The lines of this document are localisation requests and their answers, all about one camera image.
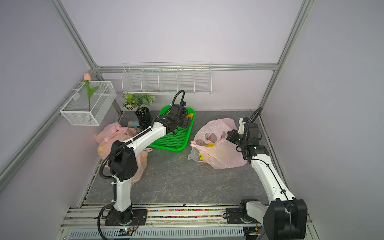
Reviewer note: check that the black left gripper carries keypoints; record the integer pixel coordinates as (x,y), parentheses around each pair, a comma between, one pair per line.
(187,122)

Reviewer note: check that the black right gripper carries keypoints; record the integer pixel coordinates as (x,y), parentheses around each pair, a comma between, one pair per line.
(231,136)

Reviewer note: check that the plain pink plastic bag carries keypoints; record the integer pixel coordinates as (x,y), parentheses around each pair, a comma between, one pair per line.
(224,154)

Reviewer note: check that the pink peach printed bag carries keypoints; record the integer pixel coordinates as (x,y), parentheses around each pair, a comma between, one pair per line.
(141,165)

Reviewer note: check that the yellow banana bunch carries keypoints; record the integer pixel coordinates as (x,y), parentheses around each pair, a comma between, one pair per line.
(201,157)

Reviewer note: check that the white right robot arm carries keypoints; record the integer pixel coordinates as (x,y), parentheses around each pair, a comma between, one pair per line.
(285,216)

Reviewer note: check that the green plastic basket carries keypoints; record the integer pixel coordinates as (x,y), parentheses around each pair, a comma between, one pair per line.
(176,143)

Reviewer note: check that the black ceramic vase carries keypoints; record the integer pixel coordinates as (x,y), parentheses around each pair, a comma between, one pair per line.
(144,117)

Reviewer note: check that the green variegated artificial plant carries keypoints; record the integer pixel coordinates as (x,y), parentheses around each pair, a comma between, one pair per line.
(138,101)

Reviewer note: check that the artificial pink tulip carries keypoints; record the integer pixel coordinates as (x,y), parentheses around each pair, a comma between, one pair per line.
(90,90)

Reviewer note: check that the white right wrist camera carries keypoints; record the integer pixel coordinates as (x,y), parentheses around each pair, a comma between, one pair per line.
(242,122)

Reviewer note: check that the white wire wall shelf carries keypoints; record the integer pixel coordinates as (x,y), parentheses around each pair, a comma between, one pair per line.
(162,78)

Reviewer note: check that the white wire wall basket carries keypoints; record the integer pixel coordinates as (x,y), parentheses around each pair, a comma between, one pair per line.
(76,109)

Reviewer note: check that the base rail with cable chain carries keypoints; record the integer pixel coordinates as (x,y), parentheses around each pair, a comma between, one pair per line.
(162,222)

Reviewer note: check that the aluminium frame profile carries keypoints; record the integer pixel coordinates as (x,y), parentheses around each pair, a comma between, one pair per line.
(11,168)

